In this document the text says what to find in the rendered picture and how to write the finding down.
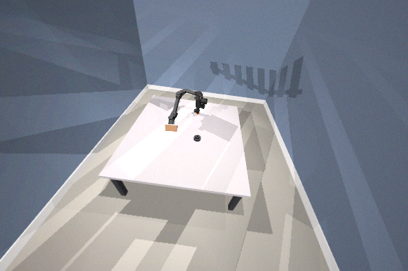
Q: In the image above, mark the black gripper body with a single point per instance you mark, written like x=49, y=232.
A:
x=197, y=107

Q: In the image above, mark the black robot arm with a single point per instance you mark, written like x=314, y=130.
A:
x=199, y=99

